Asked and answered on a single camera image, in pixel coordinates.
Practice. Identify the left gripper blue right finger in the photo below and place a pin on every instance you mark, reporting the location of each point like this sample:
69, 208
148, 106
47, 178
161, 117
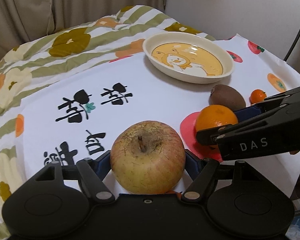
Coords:
203, 173

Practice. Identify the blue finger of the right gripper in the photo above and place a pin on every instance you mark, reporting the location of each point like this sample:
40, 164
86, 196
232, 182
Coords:
247, 113

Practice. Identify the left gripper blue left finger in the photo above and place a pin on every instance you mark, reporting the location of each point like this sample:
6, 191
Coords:
91, 175

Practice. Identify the small mandarin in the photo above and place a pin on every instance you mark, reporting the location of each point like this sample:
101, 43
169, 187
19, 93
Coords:
174, 192
257, 96

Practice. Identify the brown kiwi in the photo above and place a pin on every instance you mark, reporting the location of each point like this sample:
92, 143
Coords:
226, 96

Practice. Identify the large orange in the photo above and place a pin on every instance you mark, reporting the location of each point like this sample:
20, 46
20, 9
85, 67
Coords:
210, 117

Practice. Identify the red yellow apple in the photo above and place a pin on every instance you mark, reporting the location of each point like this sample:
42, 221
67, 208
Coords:
148, 158

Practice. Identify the white fruit print cloth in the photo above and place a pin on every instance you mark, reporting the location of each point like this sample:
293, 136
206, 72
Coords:
56, 128

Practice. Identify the cream duck print plate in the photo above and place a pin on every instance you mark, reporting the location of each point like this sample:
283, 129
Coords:
187, 57

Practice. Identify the green striped floral quilt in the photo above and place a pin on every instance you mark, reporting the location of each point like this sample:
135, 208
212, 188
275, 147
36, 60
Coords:
28, 68

